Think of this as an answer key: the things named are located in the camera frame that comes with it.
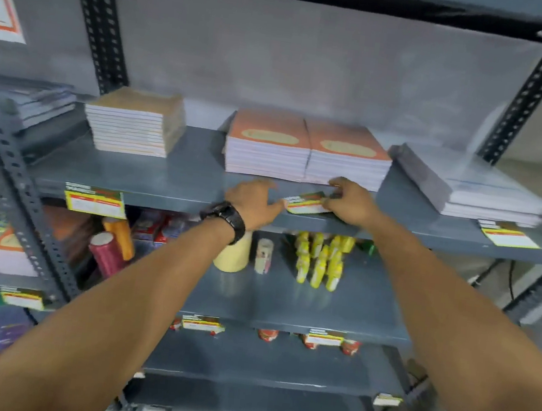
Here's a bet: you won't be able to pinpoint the person's left hand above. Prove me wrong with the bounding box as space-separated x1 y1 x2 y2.
220 175 288 237

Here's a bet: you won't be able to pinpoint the person's right hand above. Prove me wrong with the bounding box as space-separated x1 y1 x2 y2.
319 175 389 232

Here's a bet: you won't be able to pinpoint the white red shelf label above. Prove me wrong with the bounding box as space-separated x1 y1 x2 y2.
281 187 335 220

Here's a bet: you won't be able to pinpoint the person's left forearm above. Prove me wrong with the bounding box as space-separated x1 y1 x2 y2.
0 189 238 411

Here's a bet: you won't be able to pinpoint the person's right forearm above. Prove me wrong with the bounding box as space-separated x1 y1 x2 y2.
337 208 542 411

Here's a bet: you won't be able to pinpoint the black wristwatch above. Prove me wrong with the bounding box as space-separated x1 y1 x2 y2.
196 198 250 248

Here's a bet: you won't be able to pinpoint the stack of orange notebooks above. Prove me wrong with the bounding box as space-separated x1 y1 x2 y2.
220 106 316 184
298 119 398 195

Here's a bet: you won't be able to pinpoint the small white tape roll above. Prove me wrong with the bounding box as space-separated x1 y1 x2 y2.
252 237 276 277

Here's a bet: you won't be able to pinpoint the group of yellow glue bottles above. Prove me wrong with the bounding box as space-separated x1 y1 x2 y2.
289 229 358 295

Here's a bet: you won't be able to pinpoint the cream tape roll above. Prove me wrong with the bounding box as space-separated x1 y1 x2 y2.
212 228 254 276

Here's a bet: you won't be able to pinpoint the grey metal shelf rack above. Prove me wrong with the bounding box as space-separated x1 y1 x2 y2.
0 0 542 411

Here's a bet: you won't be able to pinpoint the red stationery packets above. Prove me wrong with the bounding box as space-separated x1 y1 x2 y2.
130 208 193 249

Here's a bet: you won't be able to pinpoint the plastic-wrapped stack of white notebooks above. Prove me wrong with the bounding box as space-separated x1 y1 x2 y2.
381 140 542 230

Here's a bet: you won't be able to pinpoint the orange thread spool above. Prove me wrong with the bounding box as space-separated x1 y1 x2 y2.
98 215 140 264

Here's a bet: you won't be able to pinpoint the stack of brown notebooks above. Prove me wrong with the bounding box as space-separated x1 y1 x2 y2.
79 82 190 161

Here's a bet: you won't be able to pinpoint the maroon thread spool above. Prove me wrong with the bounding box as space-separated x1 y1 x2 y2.
84 229 129 280

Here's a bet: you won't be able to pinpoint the stack of grey notebooks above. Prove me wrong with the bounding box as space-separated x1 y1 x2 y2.
0 75 80 136

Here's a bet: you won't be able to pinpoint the neighbouring grey metal rack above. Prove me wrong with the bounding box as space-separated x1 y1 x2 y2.
0 71 109 405

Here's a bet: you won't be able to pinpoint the black cable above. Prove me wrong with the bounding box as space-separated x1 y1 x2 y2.
470 255 522 304

